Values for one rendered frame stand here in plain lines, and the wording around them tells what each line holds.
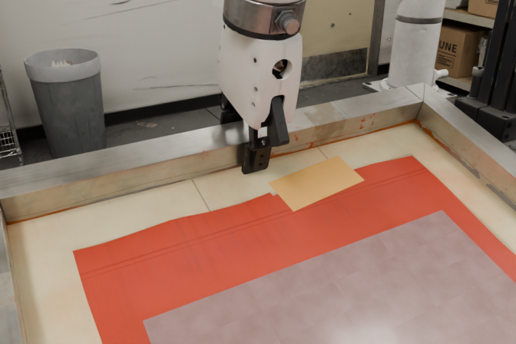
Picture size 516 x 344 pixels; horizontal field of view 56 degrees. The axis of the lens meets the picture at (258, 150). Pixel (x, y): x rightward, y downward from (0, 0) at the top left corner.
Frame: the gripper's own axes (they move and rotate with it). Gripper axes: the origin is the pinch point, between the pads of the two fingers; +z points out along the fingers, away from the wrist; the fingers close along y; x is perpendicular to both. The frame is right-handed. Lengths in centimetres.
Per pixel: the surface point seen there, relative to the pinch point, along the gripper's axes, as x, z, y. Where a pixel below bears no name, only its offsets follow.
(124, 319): 18.2, 1.9, -15.3
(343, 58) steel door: -269, 185, 278
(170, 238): 12.0, 1.9, -8.8
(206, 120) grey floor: -112, 198, 242
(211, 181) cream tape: 5.3, 1.8, -3.1
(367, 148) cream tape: -15.4, 1.7, -4.3
